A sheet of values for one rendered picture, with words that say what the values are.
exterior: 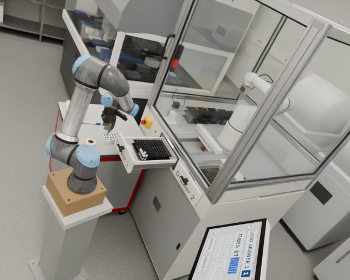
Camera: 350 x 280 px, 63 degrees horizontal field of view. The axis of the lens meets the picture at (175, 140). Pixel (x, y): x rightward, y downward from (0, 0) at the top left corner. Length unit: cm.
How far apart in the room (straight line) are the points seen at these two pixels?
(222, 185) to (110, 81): 80
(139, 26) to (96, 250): 174
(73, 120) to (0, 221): 128
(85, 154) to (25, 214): 122
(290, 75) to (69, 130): 103
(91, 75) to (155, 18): 115
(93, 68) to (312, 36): 92
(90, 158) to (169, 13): 142
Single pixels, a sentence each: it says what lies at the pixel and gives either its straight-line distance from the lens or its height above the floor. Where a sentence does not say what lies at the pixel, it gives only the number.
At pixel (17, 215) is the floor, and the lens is 255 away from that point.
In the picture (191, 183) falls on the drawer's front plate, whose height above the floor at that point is 92.
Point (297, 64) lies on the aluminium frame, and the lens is 134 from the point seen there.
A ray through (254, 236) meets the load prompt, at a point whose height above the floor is 117.
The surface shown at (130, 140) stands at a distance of 199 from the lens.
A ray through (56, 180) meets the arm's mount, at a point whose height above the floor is 86.
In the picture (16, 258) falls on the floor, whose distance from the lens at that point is 235.
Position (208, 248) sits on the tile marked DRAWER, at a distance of 140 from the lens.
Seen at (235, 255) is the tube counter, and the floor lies 111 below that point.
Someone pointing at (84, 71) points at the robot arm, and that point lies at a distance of 138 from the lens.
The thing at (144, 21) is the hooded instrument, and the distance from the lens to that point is 237.
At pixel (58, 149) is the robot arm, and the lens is 148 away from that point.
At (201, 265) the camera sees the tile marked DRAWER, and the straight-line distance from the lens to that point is 134.
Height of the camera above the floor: 202
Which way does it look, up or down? 32 degrees down
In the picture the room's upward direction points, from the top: 25 degrees clockwise
